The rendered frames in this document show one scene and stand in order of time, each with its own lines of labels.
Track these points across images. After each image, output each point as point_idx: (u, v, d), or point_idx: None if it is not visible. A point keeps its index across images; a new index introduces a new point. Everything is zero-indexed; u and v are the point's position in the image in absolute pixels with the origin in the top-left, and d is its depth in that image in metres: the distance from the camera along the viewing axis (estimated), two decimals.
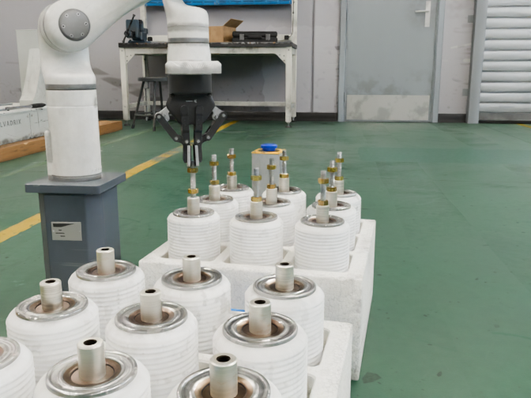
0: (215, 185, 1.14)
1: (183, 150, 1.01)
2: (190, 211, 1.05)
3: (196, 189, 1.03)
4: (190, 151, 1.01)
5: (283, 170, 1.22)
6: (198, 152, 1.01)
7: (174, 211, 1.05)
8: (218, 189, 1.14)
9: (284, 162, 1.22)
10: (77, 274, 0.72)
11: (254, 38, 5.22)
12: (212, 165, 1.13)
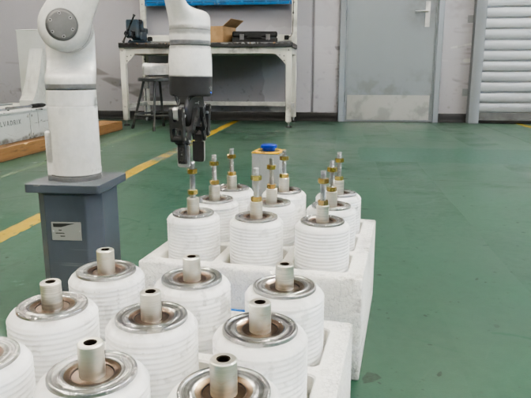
0: (215, 185, 1.14)
1: (197, 144, 1.06)
2: (190, 214, 1.03)
3: (188, 189, 1.03)
4: (196, 147, 1.05)
5: (283, 170, 1.22)
6: (178, 153, 0.98)
7: (198, 218, 1.01)
8: (218, 189, 1.14)
9: (284, 162, 1.22)
10: (77, 274, 0.72)
11: (254, 38, 5.22)
12: (212, 165, 1.13)
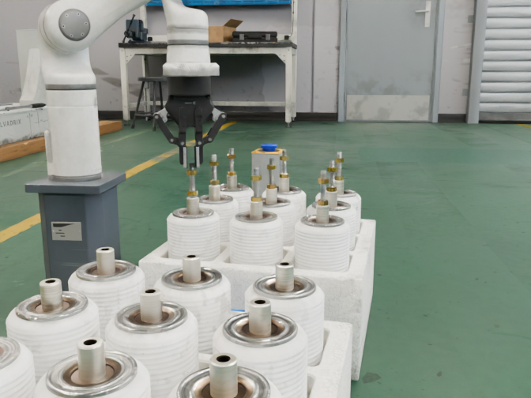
0: (215, 185, 1.14)
1: (179, 152, 1.00)
2: (187, 213, 1.03)
3: (197, 189, 1.03)
4: (186, 152, 1.01)
5: (283, 170, 1.22)
6: (199, 154, 1.01)
7: (186, 218, 1.00)
8: (218, 189, 1.14)
9: (284, 162, 1.22)
10: (77, 274, 0.72)
11: (254, 38, 5.22)
12: (212, 165, 1.13)
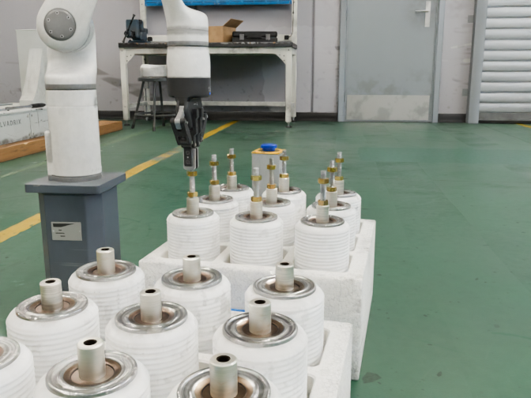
0: (215, 185, 1.14)
1: None
2: (189, 214, 1.03)
3: (189, 192, 1.02)
4: (189, 154, 1.02)
5: (283, 170, 1.22)
6: (185, 155, 1.01)
7: (192, 218, 1.00)
8: (218, 189, 1.14)
9: (284, 162, 1.22)
10: (77, 274, 0.72)
11: (254, 38, 5.22)
12: (212, 165, 1.13)
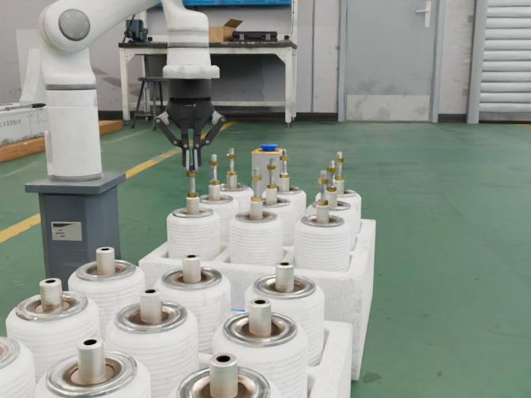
0: (215, 185, 1.14)
1: (182, 154, 1.01)
2: None
3: (196, 193, 1.03)
4: (190, 155, 1.01)
5: (283, 170, 1.22)
6: (197, 156, 1.01)
7: (181, 209, 1.07)
8: (218, 189, 1.14)
9: (284, 162, 1.22)
10: (77, 274, 0.72)
11: (254, 38, 5.22)
12: (212, 165, 1.13)
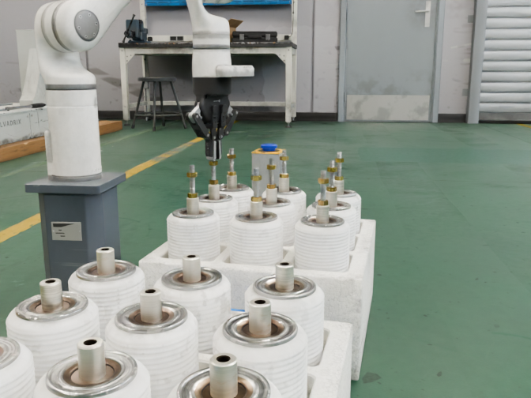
0: None
1: (210, 145, 1.11)
2: None
3: (196, 193, 1.03)
4: (213, 146, 1.12)
5: (283, 170, 1.22)
6: (220, 147, 1.13)
7: (181, 209, 1.07)
8: (209, 187, 1.15)
9: (284, 162, 1.22)
10: (77, 274, 0.72)
11: (254, 38, 5.22)
12: (210, 163, 1.14)
